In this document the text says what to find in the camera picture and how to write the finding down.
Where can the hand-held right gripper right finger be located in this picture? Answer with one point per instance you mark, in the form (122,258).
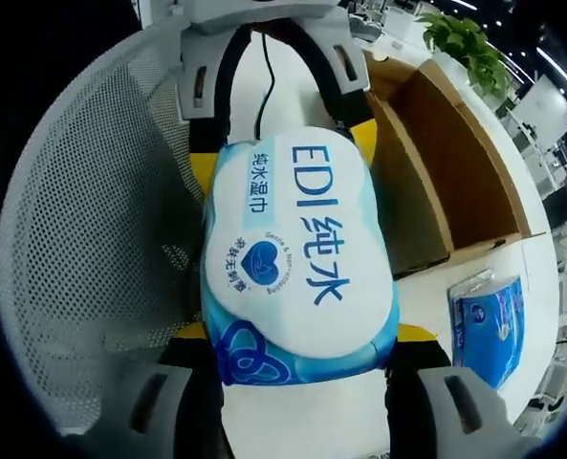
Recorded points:
(431,411)

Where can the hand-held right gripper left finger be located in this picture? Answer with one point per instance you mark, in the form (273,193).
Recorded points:
(135,401)

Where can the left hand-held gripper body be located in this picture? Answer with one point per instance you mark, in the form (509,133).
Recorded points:
(254,14)

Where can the brown cardboard shoe box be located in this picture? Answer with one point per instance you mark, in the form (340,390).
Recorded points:
(455,167)

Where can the blue white soft wipes pack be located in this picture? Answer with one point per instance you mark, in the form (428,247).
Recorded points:
(302,248)

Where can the blue tissue packet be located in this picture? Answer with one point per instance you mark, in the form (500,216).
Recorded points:
(493,334)

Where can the potted green plant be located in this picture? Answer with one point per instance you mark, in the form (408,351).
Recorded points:
(469,48)

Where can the grey mesh office chair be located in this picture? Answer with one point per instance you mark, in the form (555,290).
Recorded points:
(96,215)

